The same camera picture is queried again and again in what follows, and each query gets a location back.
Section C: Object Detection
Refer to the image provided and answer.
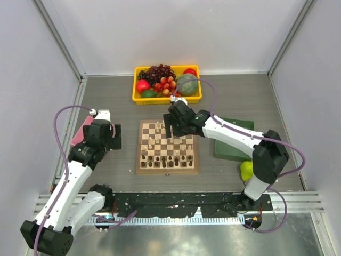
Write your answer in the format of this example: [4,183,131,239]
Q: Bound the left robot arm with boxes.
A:
[20,119,122,255]

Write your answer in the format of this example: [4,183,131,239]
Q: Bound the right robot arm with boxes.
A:
[163,100,290,210]

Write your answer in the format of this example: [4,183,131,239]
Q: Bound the wooden chess board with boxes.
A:
[135,119,199,175]

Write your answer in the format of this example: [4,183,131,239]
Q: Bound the pink plastic box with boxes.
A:
[70,116,115,147]

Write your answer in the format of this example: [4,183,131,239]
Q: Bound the green lime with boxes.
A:
[141,90,157,98]

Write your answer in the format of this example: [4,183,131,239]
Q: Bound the green melon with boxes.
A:
[176,74,199,97]

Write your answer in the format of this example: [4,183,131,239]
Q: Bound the red cherry cluster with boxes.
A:
[153,76,177,98]

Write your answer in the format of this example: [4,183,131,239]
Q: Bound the red apple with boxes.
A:
[136,79,151,93]

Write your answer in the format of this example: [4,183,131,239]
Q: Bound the dark grape bunch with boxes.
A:
[137,64,176,85]

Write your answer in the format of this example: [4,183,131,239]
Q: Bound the red tomato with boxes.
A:
[183,68,197,77]

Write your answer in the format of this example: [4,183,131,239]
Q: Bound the yellow plastic fruit bin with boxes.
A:
[132,65,202,105]

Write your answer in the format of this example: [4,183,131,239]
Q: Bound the green tray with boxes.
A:
[213,117,255,162]

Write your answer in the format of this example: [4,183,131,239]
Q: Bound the green pear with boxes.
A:
[240,161,254,182]

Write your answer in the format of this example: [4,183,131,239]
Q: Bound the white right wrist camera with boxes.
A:
[170,96,188,105]

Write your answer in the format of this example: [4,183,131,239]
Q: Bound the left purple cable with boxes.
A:
[33,106,138,254]

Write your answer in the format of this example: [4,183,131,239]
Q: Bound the purple cable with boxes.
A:
[170,78,306,234]
[33,106,138,254]

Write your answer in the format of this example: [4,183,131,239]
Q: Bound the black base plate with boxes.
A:
[104,192,273,218]

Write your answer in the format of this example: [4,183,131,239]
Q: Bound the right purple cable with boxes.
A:
[170,78,306,234]

